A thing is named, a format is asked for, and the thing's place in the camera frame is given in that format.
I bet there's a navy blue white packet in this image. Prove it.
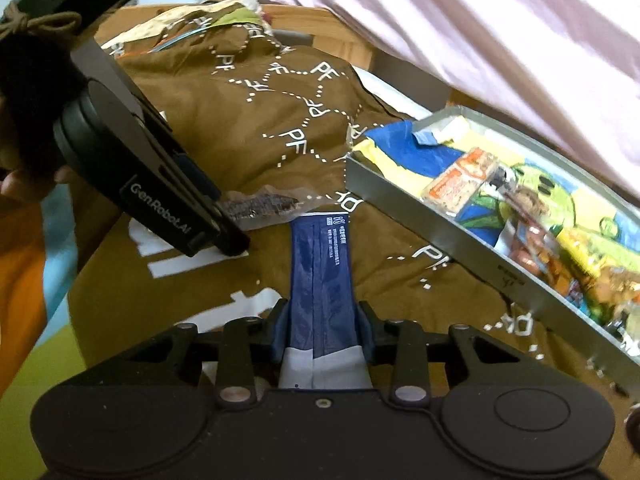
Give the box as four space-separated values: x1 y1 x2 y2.
279 212 372 390

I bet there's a dark dried meat clear packet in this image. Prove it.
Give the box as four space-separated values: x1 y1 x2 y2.
218 185 334 231

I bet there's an orange cracker packet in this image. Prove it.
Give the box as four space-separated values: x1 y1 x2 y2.
420 148 499 218

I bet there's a pink sausage white packet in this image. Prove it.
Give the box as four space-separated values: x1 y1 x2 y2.
490 167 563 286

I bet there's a blue candy packet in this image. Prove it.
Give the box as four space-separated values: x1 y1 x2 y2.
556 276 591 315

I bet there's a yellow biscuit packet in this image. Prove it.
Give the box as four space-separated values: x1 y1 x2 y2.
555 226 639 278

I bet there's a rice cracker clear packet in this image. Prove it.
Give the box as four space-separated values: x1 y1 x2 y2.
604 301 639 359

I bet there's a person left hand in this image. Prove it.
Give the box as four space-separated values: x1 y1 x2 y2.
0 94 82 206

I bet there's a brown PF printed blanket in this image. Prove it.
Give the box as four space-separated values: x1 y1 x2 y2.
0 0 640 480

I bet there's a grey metal tray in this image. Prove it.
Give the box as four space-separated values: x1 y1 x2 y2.
346 106 639 393

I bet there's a pink draped cloth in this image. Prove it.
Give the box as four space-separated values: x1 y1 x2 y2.
192 0 640 206

